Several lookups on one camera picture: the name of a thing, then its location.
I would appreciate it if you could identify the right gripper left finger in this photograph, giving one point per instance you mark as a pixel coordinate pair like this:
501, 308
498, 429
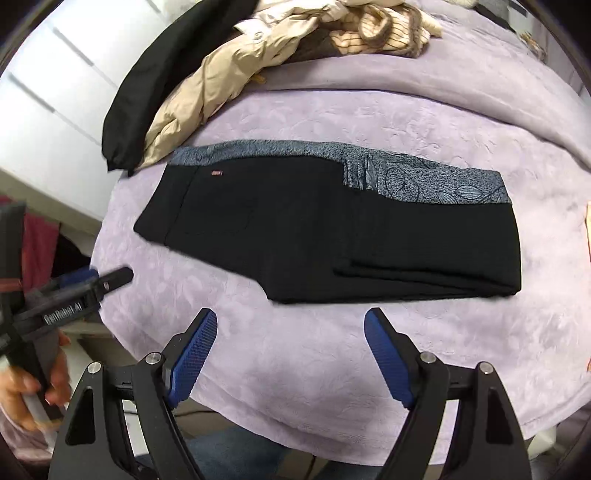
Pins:
93, 441

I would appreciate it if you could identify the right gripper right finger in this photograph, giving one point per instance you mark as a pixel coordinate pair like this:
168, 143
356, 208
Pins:
487, 442

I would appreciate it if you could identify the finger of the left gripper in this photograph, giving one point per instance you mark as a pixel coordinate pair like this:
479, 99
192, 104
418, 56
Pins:
71, 281
113, 280

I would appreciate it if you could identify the left hand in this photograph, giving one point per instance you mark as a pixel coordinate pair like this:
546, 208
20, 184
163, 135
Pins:
16, 382

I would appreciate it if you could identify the blue jeans leg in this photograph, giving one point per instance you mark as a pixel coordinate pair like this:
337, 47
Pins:
236, 453

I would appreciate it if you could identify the white wardrobe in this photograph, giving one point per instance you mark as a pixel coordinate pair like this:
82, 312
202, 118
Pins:
58, 87

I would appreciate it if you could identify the lilac embossed bed blanket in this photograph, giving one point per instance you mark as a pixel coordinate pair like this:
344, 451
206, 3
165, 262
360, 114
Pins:
302, 374

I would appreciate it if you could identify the black garment on bed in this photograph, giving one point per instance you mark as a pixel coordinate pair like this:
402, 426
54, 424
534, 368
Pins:
177, 52

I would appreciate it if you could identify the beige jacket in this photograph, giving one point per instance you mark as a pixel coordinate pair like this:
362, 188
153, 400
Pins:
268, 38

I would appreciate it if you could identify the striped cream garment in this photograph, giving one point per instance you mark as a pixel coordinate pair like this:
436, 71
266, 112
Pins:
402, 30

